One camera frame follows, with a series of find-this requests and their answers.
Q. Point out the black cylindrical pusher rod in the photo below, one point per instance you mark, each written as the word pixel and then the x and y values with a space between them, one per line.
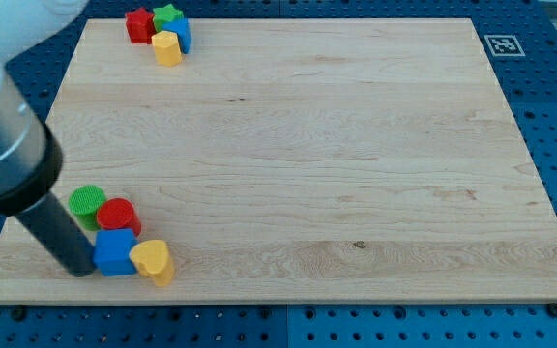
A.
pixel 49 222

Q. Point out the yellow heart block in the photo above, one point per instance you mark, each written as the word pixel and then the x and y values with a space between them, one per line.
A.
pixel 153 259

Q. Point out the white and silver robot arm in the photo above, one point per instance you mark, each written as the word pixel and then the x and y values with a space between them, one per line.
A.
pixel 31 158

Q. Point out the green cylinder block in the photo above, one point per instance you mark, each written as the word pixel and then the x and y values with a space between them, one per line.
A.
pixel 84 204

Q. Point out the red cylinder block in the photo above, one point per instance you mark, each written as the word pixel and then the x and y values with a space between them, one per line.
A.
pixel 119 213

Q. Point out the blue cube block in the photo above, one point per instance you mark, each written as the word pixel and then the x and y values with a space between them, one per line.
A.
pixel 112 249

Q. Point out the yellow hexagon block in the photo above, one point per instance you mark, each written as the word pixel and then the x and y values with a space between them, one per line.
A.
pixel 167 49

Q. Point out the red star block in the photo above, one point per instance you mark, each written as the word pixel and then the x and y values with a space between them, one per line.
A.
pixel 140 26

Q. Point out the green star block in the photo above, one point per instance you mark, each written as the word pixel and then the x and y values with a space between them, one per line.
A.
pixel 166 14

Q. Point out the blue block near stars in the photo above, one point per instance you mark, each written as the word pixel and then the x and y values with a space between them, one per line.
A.
pixel 181 28

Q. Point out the light wooden board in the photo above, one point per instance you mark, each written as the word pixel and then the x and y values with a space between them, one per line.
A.
pixel 300 162

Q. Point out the white fiducial marker tag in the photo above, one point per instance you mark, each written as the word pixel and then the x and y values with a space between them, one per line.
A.
pixel 504 45

